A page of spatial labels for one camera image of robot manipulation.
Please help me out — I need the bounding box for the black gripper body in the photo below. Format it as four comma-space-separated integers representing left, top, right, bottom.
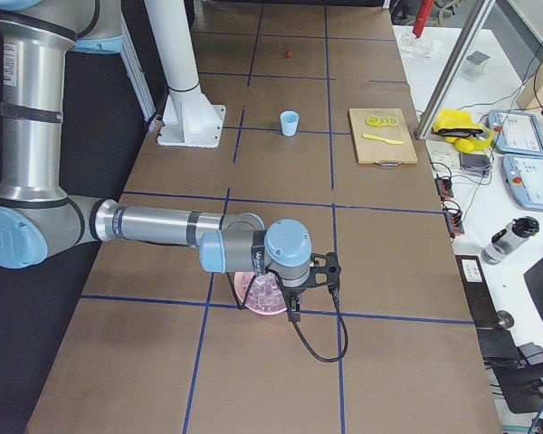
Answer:
283, 287, 304, 308

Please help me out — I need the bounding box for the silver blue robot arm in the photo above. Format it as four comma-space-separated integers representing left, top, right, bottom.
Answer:
0, 1, 315, 321

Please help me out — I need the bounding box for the pink bowl of ice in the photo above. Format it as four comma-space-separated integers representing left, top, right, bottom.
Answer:
233, 272, 286, 316

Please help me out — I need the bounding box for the light blue paper cup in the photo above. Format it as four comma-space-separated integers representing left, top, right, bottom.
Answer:
280, 110, 300, 137

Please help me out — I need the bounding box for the wooden cutting board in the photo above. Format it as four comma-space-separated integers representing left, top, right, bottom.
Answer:
348, 108, 418, 166

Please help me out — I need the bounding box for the yellow plastic knife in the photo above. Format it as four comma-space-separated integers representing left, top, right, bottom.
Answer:
362, 133, 405, 145

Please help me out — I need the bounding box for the lemon slice near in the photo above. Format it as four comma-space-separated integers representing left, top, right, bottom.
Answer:
366, 116, 381, 126

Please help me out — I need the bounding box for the lemon slice far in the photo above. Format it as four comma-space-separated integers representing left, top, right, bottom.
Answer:
386, 117, 399, 127

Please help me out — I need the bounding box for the clear water bottle black cap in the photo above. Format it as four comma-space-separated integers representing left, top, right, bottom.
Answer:
481, 216, 539, 265

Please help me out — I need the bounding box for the lower teach pendant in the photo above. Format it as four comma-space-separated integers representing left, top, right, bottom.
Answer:
501, 154, 543, 212

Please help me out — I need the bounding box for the teach pendant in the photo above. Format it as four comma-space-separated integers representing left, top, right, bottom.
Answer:
487, 109, 543, 156
501, 154, 543, 212

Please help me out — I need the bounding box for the upper teach pendant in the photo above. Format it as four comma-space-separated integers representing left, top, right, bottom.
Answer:
487, 109, 543, 156

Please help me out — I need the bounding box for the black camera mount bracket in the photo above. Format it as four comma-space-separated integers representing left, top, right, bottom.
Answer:
303, 252, 341, 293

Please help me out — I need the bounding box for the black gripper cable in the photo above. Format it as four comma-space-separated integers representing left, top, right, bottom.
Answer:
224, 269, 348, 363

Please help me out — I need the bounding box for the white camera stand pillar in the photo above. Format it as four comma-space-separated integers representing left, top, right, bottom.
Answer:
145, 0, 226, 148

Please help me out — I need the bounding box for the aluminium frame post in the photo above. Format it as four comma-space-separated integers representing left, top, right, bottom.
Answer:
414, 0, 496, 140

